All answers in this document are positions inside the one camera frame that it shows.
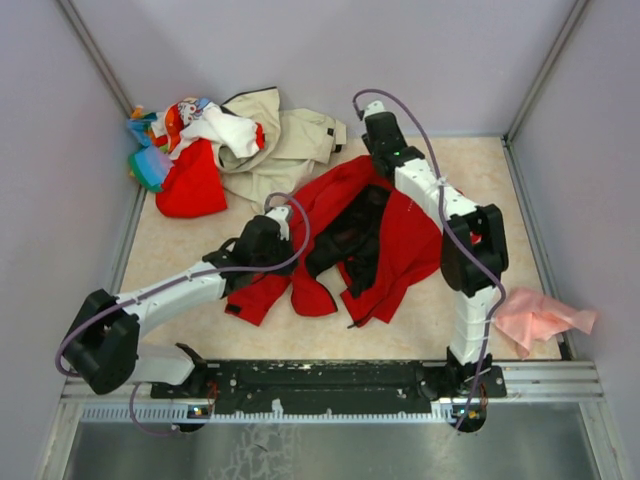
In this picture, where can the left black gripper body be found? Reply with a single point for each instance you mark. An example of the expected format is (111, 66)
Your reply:
(280, 250)

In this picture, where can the red zip jacket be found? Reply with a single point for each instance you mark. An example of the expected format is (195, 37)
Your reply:
(353, 219)

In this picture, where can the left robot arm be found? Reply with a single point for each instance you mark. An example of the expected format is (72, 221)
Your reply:
(104, 345)

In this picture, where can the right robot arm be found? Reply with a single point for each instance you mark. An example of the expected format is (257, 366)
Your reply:
(473, 253)

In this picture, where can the beige jacket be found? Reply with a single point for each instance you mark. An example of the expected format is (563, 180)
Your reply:
(296, 140)

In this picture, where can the red cloth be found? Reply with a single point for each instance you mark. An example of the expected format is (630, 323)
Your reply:
(192, 187)

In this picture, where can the colourful striped cloth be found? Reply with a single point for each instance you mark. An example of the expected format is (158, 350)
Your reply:
(150, 164)

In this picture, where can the white printed shirt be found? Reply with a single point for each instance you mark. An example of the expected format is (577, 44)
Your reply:
(194, 119)

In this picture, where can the pink cloth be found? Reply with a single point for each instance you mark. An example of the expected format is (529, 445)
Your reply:
(528, 317)

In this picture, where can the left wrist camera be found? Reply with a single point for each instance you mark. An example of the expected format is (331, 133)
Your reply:
(282, 215)

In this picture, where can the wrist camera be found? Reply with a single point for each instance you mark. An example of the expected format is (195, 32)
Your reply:
(372, 108)
(282, 215)

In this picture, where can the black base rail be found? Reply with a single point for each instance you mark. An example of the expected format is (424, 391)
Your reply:
(318, 387)

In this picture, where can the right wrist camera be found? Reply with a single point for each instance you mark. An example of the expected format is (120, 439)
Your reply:
(372, 108)

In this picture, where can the aluminium frame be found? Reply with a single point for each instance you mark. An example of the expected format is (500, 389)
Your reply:
(104, 345)

